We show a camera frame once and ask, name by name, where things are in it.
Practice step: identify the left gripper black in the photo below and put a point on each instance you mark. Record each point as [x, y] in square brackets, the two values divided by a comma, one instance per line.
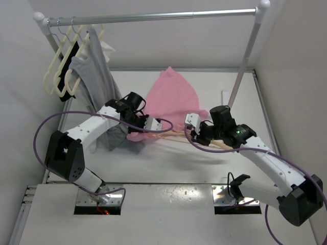
[143, 117]

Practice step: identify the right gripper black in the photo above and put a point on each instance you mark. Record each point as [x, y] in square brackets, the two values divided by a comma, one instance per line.
[199, 137]

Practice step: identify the beige plastic hanger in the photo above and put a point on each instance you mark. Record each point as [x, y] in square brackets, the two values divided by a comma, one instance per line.
[180, 137]

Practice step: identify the pink t shirt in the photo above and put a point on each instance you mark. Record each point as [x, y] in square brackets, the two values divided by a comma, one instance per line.
[172, 98]

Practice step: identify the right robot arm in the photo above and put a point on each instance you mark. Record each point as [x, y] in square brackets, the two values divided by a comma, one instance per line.
[295, 194]

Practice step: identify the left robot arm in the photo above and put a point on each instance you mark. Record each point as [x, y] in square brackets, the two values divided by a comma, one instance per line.
[65, 154]

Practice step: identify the grey t shirt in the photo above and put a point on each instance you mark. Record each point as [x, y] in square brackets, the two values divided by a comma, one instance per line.
[97, 85]

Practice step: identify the white cloth on hanger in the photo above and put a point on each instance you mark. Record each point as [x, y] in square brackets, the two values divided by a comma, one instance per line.
[107, 50]

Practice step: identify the cream hanger middle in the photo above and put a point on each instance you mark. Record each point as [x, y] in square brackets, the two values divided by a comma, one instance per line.
[60, 74]

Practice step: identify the cream hanger far right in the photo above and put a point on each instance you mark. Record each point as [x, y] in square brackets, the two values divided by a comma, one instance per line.
[100, 29]

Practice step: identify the cream hanger outer left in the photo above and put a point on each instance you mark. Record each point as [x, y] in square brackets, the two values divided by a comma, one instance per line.
[51, 71]

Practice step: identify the white clothes rack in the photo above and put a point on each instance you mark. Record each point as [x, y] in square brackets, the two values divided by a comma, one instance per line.
[258, 12]

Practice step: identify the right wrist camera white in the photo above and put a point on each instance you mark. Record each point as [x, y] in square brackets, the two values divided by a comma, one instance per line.
[193, 121]

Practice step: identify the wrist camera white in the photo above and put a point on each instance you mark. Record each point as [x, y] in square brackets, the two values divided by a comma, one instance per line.
[193, 121]
[152, 124]

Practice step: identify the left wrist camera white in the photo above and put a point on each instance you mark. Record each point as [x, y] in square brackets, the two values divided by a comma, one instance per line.
[152, 124]

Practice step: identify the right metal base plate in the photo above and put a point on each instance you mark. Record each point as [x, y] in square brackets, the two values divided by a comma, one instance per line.
[221, 198]

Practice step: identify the metal base plate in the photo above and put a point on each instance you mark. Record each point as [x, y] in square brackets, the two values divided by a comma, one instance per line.
[221, 198]
[107, 196]

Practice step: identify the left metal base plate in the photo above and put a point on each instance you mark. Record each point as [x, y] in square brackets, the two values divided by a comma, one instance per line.
[107, 196]

